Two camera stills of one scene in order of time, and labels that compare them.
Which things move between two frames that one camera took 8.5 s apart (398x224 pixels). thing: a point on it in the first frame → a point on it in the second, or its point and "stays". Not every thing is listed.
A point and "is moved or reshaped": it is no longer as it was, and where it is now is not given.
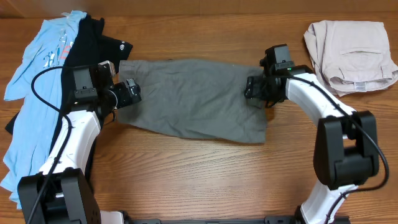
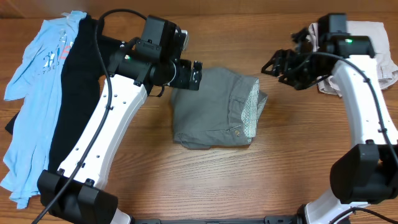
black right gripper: x=254 y=91 → x=286 y=58
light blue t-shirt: x=44 y=46 stays
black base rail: x=271 y=219 stays
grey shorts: x=200 y=98 is moved or reshaped
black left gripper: x=125 y=99 → x=183 y=79
